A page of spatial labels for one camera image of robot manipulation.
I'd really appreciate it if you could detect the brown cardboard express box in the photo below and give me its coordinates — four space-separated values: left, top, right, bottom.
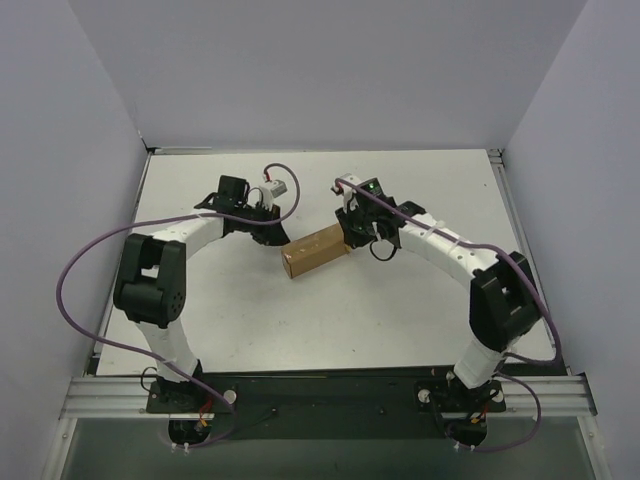
281 223 350 279

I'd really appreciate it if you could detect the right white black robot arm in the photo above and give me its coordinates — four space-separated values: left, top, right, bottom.
332 174 542 389

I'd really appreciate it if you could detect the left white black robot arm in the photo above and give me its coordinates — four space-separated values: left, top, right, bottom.
113 175 289 412

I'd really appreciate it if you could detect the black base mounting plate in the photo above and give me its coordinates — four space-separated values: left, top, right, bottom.
146 366 506 444

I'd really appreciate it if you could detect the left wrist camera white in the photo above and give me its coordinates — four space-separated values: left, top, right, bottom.
259 180 288 203

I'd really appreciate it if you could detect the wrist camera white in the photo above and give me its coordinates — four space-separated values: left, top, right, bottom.
330 174 362 197
259 180 288 203

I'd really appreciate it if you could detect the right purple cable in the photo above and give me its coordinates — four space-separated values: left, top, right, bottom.
333 177 561 454

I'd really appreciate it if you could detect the purple cable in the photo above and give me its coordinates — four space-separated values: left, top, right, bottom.
55 162 301 449
333 177 561 454

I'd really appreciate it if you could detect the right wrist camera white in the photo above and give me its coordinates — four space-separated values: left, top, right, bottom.
330 174 362 197

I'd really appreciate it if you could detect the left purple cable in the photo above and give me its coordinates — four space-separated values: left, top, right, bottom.
55 162 301 449

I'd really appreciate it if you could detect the aluminium front rail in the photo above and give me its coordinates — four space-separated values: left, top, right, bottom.
62 372 597 420

